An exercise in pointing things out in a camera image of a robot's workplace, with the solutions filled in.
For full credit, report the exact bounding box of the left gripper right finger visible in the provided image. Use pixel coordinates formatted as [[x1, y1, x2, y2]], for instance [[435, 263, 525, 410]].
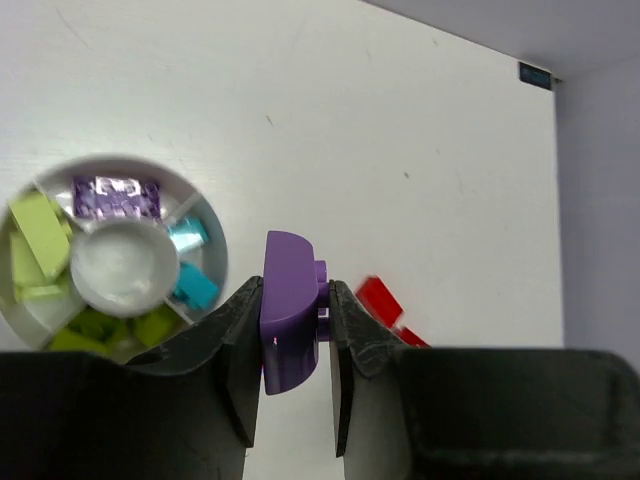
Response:
[[329, 281, 639, 479]]

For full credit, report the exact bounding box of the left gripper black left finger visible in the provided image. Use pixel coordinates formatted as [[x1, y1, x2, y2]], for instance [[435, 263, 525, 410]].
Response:
[[1, 276, 263, 479]]

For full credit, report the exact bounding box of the small green lego brick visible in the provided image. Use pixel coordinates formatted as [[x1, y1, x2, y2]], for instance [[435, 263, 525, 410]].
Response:
[[132, 305, 183, 348]]

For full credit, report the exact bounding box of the red lego long brick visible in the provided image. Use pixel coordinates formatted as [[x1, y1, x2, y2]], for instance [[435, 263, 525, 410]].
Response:
[[355, 276, 404, 328]]

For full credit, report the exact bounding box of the cyan lego brick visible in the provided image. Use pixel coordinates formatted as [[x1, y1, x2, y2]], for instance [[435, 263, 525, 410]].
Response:
[[173, 263, 220, 310]]

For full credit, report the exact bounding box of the dark green lego brick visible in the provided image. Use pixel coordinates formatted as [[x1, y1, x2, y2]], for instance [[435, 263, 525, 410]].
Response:
[[47, 309, 129, 356]]

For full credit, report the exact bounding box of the cyan lego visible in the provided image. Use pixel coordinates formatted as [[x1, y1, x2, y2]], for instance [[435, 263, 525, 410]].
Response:
[[167, 216, 209, 255]]

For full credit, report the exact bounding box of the light green lego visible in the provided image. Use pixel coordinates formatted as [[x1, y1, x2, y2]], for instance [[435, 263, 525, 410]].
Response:
[[9, 192, 70, 280], [9, 231, 70, 302]]

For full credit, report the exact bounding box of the red lego short brick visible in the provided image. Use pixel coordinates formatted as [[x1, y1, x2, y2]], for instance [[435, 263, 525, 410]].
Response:
[[395, 326, 430, 348]]

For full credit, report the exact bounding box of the white divided round container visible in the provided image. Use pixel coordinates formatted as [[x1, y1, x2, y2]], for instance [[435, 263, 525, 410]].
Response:
[[1, 155, 228, 362]]

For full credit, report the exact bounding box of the right blue table label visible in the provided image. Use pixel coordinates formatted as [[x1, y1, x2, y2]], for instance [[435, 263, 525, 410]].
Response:
[[518, 61, 556, 91]]

